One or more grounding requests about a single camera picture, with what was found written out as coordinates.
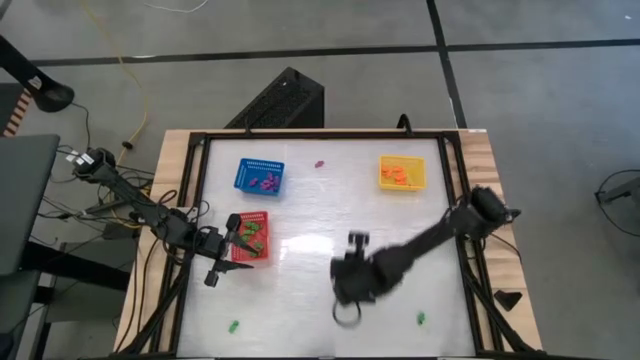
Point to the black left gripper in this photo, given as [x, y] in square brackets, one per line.
[210, 242]

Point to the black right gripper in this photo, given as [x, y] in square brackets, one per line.
[352, 280]

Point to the red plastic basket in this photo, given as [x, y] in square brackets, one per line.
[266, 220]

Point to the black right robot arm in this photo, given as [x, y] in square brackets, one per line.
[430, 240]

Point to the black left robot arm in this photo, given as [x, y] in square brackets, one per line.
[130, 195]

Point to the blue plastic basket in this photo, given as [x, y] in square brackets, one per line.
[245, 170]

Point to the yellow plastic basket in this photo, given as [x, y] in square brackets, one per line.
[417, 172]

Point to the black desk beam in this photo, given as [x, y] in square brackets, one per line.
[75, 267]

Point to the black perforated case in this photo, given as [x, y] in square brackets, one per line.
[285, 100]

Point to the black stand foot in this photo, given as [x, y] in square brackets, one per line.
[52, 97]

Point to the orange black striped board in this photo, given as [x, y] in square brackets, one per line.
[17, 115]

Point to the grey chair leg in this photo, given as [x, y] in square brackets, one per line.
[622, 192]

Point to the black table frame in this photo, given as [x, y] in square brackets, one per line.
[370, 135]

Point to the black triangular bracket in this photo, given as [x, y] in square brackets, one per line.
[508, 299]

